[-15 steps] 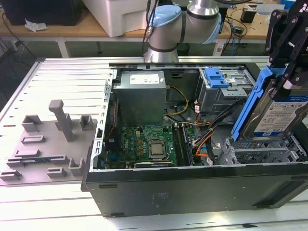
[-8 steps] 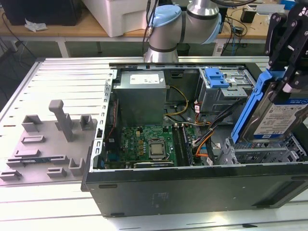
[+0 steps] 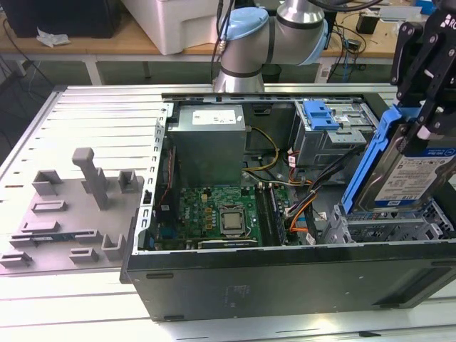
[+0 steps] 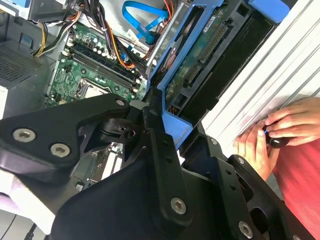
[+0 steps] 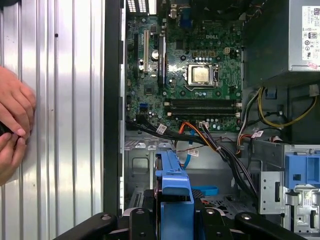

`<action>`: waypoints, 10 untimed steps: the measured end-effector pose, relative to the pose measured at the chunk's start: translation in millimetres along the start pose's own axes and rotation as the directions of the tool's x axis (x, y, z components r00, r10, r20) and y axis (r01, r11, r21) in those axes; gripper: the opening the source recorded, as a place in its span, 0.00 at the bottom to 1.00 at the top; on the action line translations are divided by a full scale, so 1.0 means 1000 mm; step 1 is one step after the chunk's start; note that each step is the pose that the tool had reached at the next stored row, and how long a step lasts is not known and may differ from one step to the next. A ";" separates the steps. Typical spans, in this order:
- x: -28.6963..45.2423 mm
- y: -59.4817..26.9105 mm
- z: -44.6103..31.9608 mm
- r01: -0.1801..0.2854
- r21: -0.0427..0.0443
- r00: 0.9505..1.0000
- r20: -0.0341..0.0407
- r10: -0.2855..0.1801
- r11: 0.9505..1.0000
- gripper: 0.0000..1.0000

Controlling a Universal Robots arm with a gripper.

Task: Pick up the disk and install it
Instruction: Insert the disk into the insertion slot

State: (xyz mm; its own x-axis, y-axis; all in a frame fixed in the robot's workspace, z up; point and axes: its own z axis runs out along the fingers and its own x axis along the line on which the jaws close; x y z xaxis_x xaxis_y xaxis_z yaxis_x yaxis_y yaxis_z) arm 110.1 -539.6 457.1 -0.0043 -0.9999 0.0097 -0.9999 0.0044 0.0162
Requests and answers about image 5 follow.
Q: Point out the grey metal drive cage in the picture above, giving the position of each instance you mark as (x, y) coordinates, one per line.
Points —
(270, 190)

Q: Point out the CPU socket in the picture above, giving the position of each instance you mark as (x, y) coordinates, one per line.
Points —
(215, 75)

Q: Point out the person's right hand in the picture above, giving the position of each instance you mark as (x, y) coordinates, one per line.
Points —
(11, 155)

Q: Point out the green motherboard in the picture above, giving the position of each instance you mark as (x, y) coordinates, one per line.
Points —
(220, 50)

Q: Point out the grey power supply unit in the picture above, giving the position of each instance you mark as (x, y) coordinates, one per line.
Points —
(297, 37)

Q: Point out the blue plastic drive latch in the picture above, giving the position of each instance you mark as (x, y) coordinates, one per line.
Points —
(300, 170)

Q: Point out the metal disk bay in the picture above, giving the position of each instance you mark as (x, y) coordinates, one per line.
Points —
(140, 165)

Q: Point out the silver CPU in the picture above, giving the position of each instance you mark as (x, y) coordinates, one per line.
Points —
(201, 75)

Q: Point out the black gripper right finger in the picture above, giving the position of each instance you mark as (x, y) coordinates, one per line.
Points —
(210, 225)

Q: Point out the black case fan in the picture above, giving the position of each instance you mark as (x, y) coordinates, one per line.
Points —
(220, 7)

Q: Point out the black open PC case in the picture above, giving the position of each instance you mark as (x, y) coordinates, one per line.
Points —
(112, 100)

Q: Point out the black graphics card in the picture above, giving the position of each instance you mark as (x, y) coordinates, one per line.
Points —
(162, 62)

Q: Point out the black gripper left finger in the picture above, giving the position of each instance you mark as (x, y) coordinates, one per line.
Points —
(147, 220)

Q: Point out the hard disk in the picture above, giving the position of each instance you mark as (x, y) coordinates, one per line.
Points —
(172, 160)

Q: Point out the black RAM slot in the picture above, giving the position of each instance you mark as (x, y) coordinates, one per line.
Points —
(200, 111)
(200, 102)

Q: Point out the white expansion slot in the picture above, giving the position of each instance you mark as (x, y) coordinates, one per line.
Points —
(146, 50)

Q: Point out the person's left hand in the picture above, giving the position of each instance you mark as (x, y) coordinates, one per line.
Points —
(17, 105)

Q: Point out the black expansion slot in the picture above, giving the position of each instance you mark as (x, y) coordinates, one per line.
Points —
(136, 55)

